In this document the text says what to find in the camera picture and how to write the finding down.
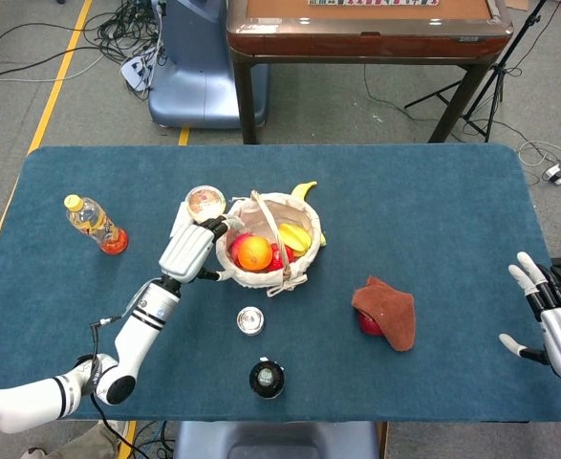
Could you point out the orange mandarin fruit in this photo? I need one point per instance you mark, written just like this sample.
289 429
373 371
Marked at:
254 253

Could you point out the red apple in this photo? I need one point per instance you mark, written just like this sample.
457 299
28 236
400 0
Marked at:
276 258

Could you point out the wicker basket with cloth lining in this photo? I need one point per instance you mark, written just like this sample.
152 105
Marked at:
299 272

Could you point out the person's leg and shoe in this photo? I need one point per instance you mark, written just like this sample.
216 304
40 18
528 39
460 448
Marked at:
84 442

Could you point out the small silver-topped can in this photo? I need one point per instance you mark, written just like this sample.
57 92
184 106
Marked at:
250 320

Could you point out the blue-grey robot torso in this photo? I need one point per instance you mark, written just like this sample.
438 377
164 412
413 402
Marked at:
275 440

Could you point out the pink peach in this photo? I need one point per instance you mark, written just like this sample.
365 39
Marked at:
238 245

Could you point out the round yogurt cup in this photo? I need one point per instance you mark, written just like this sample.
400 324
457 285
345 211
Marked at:
206 203

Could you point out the brown mahjong table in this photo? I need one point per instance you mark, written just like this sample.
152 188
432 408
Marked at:
371 38

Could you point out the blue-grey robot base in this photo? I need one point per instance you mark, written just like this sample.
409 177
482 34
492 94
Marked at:
203 72

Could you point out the row of face-up mahjong tiles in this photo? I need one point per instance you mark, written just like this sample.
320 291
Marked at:
371 2

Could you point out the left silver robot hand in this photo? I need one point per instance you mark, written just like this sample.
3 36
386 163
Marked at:
187 251

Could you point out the clear iced tea bottle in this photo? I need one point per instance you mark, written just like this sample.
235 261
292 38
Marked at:
96 225

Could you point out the red round fruit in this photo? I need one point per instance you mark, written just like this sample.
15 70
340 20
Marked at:
369 326

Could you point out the yellow starfruit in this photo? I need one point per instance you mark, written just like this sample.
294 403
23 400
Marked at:
295 237

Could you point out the brown towel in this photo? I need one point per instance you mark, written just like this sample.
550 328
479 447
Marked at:
390 311

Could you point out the black tripod stand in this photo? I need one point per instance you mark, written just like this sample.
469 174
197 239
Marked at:
497 72

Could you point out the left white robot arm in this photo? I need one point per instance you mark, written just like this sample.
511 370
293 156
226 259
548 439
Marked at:
136 334

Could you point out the yellow banana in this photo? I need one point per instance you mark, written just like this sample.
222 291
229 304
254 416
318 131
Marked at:
304 189

